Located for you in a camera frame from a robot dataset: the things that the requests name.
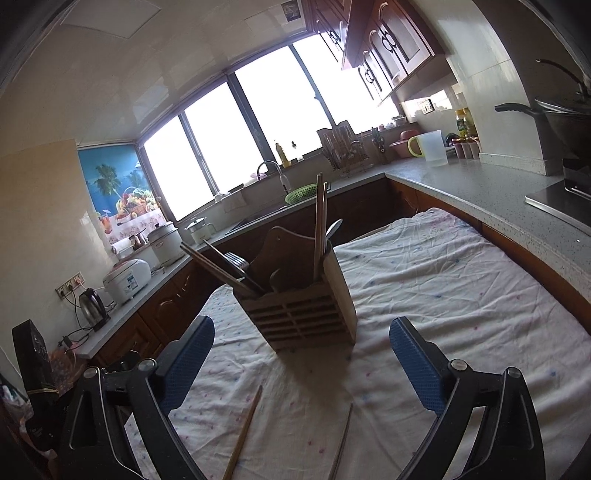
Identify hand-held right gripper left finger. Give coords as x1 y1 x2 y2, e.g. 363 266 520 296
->
60 315 216 480

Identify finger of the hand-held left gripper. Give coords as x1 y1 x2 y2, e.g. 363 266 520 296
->
102 361 139 386

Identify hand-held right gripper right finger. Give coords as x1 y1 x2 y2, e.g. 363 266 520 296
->
389 316 546 480

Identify wooden utensil holder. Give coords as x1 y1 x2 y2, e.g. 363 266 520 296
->
231 226 359 354

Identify brown wooden chopstick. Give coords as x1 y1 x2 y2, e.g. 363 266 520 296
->
321 182 330 256
179 242 259 297
313 173 324 282
223 385 263 480

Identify dark wooden lower cabinets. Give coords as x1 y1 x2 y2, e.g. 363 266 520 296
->
92 178 570 370

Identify dark wooden cabinets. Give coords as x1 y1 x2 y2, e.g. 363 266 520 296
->
302 0 447 107
92 178 570 370

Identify steel electric kettle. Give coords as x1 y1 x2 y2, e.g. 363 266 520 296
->
78 287 112 332

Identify white floral cloth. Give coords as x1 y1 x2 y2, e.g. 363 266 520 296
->
124 208 591 480

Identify white rice cooker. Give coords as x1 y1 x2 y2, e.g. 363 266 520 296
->
102 258 152 306

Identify dark chopstick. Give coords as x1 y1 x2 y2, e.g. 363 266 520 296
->
329 401 354 480

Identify white slow cooker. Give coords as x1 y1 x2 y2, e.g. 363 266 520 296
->
147 222 184 269

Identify small white electric pot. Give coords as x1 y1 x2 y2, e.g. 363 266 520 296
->
185 216 217 244

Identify steel kitchen sink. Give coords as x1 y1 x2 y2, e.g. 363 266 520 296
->
226 203 296 234

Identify silver metal spoon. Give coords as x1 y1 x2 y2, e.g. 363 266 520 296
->
324 219 344 254

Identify grey speckled countertop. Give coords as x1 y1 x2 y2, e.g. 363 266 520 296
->
69 152 591 359

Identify beach and fruit poster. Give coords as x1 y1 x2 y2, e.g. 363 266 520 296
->
78 143 167 241

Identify green plastic colander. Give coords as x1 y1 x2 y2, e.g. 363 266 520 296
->
285 185 319 205

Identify curved steel faucet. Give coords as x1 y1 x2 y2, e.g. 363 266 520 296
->
256 160 290 195

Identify pink plastic basin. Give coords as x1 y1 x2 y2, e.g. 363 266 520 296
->
390 130 423 160

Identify steel stove top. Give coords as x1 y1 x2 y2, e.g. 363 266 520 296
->
524 159 591 232

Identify wooden cutting board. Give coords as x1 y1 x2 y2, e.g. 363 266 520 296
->
317 119 354 154

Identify large kitchen window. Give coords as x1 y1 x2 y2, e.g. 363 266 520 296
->
139 34 402 222

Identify black wok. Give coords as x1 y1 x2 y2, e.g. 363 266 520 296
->
494 58 591 149

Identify dark wooden upper cabinets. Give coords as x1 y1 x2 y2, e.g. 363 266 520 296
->
302 0 447 107

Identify wall power outlet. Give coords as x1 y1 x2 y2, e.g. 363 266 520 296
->
55 272 86 301

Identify wire dish rack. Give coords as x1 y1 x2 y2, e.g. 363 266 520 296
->
316 120 370 179

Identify white pitcher with green handle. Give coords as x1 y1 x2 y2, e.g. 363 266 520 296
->
407 130 449 168

